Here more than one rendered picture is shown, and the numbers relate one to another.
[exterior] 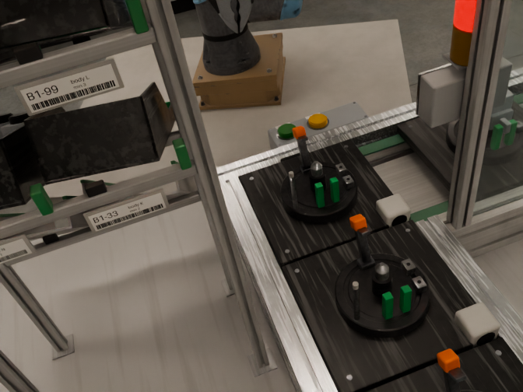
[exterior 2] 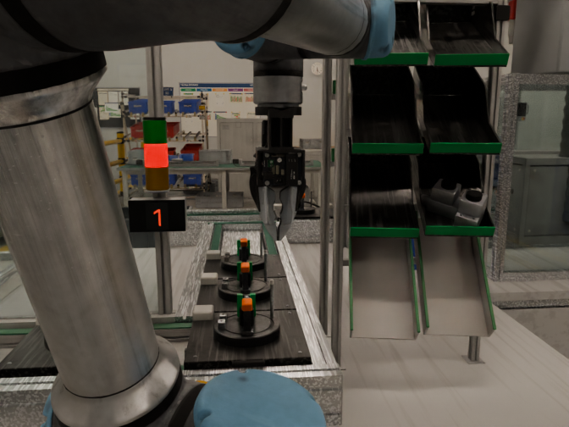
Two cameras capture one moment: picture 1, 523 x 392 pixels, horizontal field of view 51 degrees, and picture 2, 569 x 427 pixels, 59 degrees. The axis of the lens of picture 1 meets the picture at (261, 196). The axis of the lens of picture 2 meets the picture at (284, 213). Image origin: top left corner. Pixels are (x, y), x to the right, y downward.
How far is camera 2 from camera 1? 1.71 m
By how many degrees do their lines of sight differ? 125
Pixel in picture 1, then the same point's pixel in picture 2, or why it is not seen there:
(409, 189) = not seen: hidden behind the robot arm
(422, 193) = not seen: hidden behind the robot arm
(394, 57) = not seen: outside the picture
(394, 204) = (201, 307)
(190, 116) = (326, 135)
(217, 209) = (325, 191)
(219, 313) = (348, 355)
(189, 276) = (373, 377)
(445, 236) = (182, 308)
